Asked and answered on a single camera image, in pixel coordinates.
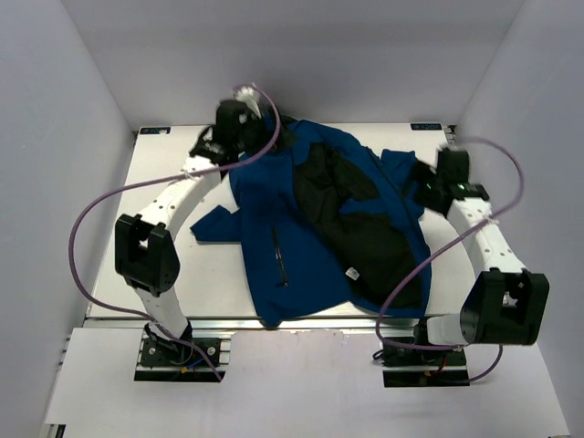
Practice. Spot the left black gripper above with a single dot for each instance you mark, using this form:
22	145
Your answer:
256	122

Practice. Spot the left blue table label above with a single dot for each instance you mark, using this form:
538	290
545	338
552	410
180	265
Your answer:
154	130

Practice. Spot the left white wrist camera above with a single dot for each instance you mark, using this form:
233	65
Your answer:
250	96

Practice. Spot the blue zip jacket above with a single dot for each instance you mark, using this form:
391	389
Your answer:
324	220

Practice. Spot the right blue table label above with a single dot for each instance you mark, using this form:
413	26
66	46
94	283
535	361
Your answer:
426	126

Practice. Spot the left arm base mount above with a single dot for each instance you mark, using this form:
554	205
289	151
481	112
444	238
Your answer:
162	360

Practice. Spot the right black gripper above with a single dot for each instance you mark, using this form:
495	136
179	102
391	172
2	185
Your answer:
421	175

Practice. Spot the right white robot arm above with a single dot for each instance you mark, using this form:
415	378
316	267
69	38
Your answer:
507	301

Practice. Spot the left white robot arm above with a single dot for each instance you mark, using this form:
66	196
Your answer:
144	250

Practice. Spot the blue table label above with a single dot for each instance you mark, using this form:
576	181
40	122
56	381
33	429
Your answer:
426	126
154	130

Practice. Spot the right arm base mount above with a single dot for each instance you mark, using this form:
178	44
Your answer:
414	368

